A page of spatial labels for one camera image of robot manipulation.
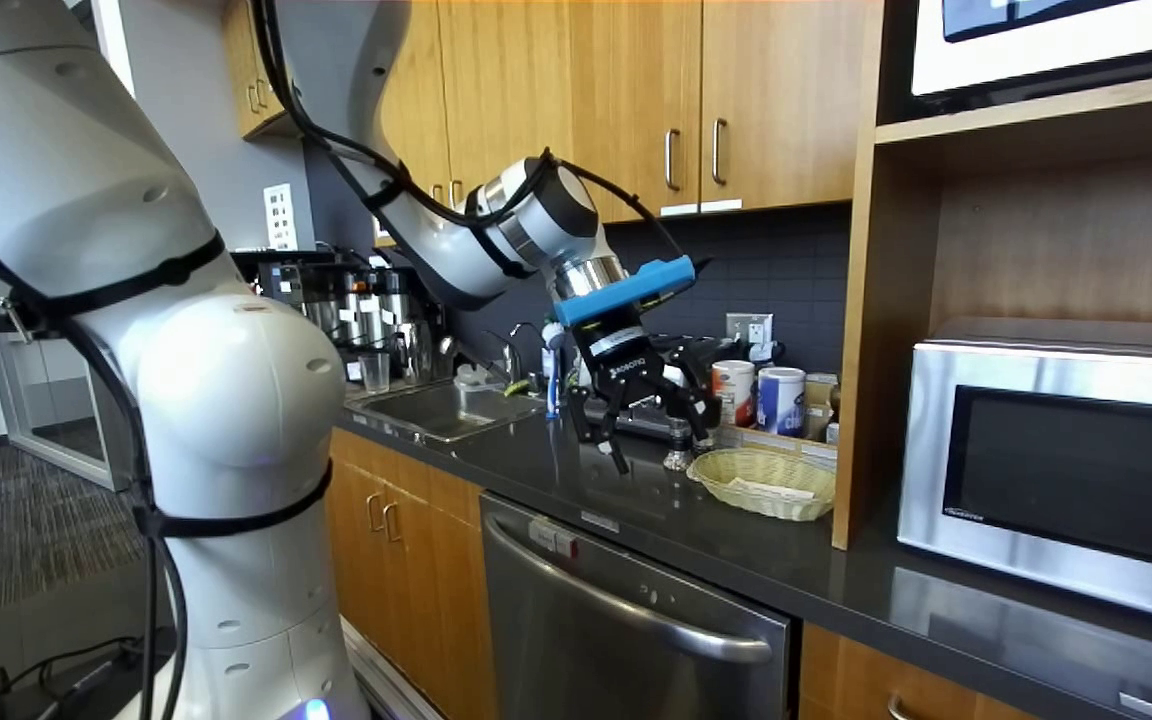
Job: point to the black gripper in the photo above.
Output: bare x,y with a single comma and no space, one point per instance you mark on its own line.
621,357

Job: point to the stainless steel toaster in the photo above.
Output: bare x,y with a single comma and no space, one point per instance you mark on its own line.
662,429

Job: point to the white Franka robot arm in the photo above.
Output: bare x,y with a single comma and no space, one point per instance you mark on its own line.
231,401

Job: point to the white cup with red print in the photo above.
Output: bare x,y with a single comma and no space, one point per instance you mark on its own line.
733,395

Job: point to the yellow plastic container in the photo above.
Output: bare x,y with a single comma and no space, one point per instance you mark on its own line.
761,483

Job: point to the yellow green sponge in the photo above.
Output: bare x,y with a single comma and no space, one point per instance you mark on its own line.
518,388

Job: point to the chrome faucet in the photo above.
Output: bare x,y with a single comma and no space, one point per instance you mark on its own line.
508,357

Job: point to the small beige jar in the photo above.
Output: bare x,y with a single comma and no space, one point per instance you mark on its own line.
822,404

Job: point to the stainless steel sink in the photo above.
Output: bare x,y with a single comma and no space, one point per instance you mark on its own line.
438,415

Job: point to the stainless steel dishwasher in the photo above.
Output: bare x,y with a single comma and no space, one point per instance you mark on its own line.
616,624

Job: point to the wooden shelf unit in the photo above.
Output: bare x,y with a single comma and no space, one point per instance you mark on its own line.
891,264

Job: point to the black and chrome coffee machine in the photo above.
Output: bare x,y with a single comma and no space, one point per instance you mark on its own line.
362,325

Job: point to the wooden upper cabinets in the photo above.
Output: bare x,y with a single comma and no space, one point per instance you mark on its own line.
790,80

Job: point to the wooden base cabinet with drawer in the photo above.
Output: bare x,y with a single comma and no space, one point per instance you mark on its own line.
868,685

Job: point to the stainless steel microwave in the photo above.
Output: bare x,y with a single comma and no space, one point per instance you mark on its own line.
1070,483

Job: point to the white framed appliance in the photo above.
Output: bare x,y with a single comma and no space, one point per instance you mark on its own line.
1070,55

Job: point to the glass partition door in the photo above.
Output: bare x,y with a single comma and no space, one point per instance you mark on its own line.
57,384

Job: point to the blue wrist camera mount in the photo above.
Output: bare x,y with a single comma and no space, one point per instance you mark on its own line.
621,294

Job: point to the white wall outlet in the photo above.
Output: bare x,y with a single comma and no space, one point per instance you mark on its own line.
751,333

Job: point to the white switch plate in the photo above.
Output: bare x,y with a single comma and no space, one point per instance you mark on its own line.
282,217

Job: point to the black camera on tripod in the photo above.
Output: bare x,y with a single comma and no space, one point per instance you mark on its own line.
32,319

